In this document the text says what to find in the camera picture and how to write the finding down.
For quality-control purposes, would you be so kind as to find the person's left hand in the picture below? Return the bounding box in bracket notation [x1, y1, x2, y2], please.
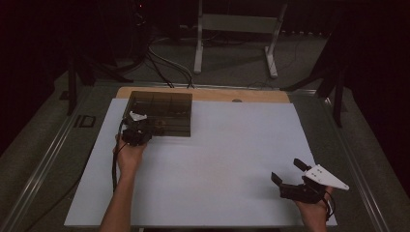
[112, 134, 148, 177]

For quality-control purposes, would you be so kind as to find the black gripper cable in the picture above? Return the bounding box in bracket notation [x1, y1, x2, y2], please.
[323, 190, 337, 222]
[23, 119, 128, 232]

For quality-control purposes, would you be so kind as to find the dark equipment with red light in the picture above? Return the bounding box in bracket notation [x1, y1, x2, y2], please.
[127, 0, 151, 64]

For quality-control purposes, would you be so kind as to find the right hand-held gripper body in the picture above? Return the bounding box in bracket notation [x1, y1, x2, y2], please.
[278, 163, 350, 205]

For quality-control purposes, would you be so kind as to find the metal floor rail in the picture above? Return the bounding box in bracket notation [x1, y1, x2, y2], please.
[322, 96, 392, 232]
[0, 86, 98, 232]

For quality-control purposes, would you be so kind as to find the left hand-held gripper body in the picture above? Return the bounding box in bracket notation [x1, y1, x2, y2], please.
[121, 110, 153, 148]

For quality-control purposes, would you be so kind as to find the black floor cable bundle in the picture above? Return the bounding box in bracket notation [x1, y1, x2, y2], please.
[146, 44, 195, 89]

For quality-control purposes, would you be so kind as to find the person's right hand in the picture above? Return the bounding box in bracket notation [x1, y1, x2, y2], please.
[294, 186, 335, 232]

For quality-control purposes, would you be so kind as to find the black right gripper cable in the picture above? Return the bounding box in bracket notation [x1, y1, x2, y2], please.
[323, 190, 337, 222]

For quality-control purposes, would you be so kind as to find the white metal stand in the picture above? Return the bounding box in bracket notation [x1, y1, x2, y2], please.
[192, 0, 289, 79]

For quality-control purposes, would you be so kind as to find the black tripod stand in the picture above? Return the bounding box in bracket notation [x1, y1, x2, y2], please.
[66, 52, 134, 116]
[279, 32, 349, 129]

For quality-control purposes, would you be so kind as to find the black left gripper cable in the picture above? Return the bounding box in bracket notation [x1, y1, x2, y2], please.
[23, 119, 128, 232]

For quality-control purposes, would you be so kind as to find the dark transparent compartment box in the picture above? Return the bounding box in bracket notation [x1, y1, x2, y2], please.
[122, 91, 193, 138]

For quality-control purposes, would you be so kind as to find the black rectangular floor frame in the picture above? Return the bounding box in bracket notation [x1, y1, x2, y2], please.
[73, 114, 97, 129]

